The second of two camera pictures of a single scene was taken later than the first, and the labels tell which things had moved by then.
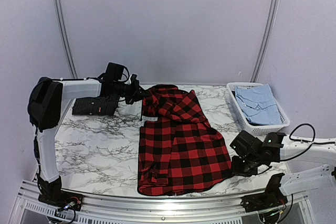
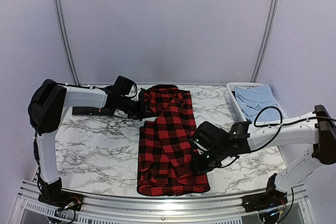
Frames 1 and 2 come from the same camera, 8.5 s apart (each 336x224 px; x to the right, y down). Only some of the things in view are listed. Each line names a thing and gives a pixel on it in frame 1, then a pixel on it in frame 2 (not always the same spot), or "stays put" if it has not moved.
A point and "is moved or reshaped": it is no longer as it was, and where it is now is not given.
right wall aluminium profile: x=269 y=28 stays put
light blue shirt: x=259 y=104 stays put
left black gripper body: x=129 y=93 -> x=134 y=110
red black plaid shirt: x=179 y=151 is moved or reshaped
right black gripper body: x=249 y=167 -> x=217 y=157
